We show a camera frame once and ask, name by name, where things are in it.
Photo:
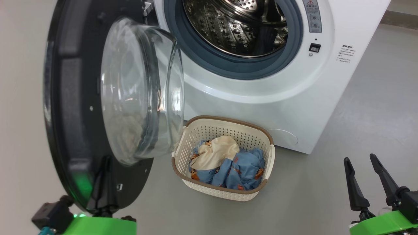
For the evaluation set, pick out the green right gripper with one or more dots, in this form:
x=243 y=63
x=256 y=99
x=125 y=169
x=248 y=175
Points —
x=385 y=225

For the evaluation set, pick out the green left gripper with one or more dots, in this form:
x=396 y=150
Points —
x=101 y=227

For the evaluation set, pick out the cream cloth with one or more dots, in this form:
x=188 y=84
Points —
x=215 y=153

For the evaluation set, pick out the black round glass washer door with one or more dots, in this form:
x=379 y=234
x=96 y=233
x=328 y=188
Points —
x=72 y=98

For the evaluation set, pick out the blue bear print garment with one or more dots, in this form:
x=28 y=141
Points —
x=245 y=169

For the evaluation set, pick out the white front-load washing machine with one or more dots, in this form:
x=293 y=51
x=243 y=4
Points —
x=294 y=107

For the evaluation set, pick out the silver door hinge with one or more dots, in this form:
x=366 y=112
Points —
x=147 y=8

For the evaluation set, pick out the steel perforated washer drum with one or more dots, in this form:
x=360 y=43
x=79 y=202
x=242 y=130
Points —
x=228 y=29

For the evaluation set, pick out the round white filter cover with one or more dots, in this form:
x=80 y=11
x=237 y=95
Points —
x=284 y=137

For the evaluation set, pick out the cream perforated laundry basket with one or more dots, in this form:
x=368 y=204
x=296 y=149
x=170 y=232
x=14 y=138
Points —
x=225 y=194

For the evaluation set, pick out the grey warning sticker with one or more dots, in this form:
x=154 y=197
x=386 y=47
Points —
x=313 y=19

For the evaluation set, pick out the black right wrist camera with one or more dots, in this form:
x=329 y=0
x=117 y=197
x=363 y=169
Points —
x=409 y=204

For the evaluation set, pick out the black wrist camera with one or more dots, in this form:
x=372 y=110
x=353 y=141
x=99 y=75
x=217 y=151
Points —
x=52 y=217
x=409 y=204

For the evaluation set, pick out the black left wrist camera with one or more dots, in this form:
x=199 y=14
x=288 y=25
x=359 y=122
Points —
x=52 y=217

